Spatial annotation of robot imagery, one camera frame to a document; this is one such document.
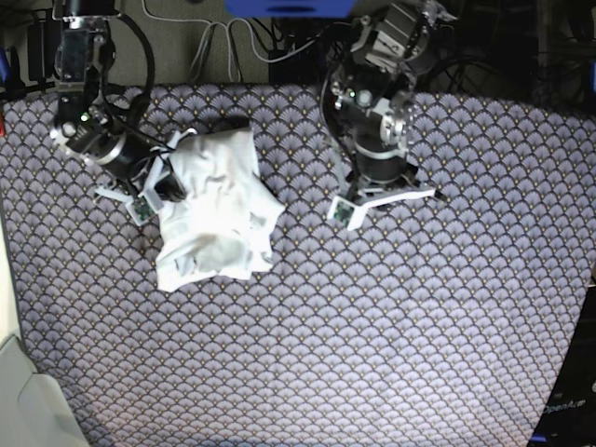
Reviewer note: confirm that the black power adapter box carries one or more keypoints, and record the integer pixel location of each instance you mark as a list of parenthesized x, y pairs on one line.
[(306, 68)]

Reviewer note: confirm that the white T-shirt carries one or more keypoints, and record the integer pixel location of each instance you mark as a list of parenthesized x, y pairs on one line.
[(223, 226)]

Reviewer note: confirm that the fan patterned table cloth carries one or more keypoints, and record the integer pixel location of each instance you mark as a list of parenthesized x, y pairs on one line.
[(435, 324)]

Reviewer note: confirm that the black adapter on rail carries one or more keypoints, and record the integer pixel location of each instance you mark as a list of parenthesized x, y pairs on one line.
[(40, 47)]

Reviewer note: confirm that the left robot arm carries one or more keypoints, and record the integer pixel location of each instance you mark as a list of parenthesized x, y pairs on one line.
[(367, 104)]

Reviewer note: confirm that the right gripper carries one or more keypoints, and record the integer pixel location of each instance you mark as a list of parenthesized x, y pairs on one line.
[(132, 161)]

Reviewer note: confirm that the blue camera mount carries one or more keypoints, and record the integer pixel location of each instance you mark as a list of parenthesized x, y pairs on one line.
[(326, 9)]

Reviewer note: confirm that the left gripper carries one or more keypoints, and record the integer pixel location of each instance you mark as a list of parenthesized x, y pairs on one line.
[(375, 165)]

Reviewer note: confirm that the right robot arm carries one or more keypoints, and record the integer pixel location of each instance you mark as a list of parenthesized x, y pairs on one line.
[(84, 58)]

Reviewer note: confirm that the black box with OpenArm label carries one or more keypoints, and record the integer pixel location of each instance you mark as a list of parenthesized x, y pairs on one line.
[(569, 415)]

